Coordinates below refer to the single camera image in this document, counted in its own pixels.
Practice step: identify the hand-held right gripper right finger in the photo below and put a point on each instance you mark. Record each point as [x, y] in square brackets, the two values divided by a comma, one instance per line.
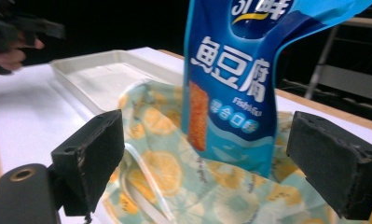
[336, 165]

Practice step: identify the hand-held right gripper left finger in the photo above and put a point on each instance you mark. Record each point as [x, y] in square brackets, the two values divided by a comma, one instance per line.
[93, 155]

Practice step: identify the lemon print cloth bag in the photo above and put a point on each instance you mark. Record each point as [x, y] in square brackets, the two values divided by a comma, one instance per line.
[186, 183]

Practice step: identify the blue snack packet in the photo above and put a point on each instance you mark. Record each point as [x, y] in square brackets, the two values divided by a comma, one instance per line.
[236, 93]

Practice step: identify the white plastic tray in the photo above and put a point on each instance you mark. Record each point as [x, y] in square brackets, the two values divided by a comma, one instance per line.
[109, 77]

